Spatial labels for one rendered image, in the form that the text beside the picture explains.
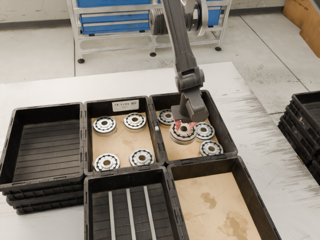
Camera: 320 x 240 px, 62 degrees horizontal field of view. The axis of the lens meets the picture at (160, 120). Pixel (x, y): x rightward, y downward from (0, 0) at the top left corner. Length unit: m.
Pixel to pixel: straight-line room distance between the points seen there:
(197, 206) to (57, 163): 0.59
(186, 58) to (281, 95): 2.32
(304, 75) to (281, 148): 2.03
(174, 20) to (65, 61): 2.57
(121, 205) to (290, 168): 0.84
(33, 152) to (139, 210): 0.53
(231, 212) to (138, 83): 0.99
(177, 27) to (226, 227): 0.70
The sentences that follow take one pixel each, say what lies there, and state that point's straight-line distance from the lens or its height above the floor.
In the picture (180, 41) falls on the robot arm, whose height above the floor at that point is 1.39.
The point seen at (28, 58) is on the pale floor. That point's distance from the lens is 3.42.
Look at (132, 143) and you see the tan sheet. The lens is 1.20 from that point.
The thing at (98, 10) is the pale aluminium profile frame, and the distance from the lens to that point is 2.88.
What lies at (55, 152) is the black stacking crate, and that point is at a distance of 1.23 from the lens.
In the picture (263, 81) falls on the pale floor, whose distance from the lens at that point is 3.15.
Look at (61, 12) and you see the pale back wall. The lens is 3.89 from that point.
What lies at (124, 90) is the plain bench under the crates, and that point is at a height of 0.70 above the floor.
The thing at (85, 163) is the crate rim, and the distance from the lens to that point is 1.04.
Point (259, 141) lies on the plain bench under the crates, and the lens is 1.50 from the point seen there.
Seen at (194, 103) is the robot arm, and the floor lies 1.23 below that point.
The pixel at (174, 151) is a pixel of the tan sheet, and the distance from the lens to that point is 1.18.
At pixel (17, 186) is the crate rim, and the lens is 1.07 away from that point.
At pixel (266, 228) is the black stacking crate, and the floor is 0.89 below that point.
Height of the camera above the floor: 1.77
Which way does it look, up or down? 47 degrees down
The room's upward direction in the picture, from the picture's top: 4 degrees clockwise
